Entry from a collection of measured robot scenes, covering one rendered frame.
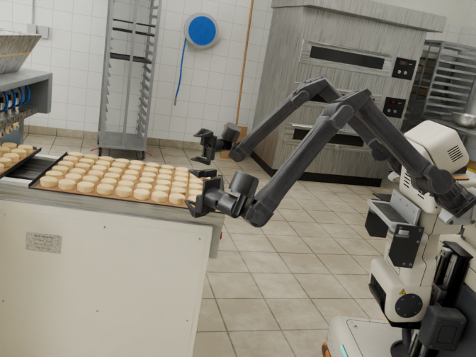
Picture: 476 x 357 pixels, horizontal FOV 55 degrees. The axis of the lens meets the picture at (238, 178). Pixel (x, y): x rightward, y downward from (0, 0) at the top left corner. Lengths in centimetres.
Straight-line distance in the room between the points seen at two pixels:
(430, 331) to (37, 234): 138
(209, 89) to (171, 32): 80
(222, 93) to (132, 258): 442
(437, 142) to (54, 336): 145
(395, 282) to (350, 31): 373
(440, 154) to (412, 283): 48
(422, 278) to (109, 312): 112
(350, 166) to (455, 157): 386
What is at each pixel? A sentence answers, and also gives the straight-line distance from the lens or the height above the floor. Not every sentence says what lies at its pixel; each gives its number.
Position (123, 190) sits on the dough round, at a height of 92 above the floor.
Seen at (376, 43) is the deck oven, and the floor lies 163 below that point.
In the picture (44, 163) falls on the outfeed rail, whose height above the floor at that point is 87.
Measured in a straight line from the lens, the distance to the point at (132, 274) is 158.
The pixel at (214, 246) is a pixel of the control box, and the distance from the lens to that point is 157.
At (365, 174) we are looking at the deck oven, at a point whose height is 16.
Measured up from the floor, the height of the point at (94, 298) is 53.
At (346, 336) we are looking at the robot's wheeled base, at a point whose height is 28.
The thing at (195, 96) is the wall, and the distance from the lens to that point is 575.
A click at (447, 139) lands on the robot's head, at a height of 122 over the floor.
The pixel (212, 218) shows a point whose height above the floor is 86.
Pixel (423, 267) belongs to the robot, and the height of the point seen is 76.
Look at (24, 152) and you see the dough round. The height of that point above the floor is 92.
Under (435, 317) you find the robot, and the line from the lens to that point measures 182.
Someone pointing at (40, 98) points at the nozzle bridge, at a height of 108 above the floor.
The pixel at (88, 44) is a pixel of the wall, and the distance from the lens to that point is 561.
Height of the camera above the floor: 142
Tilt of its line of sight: 17 degrees down
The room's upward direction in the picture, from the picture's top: 10 degrees clockwise
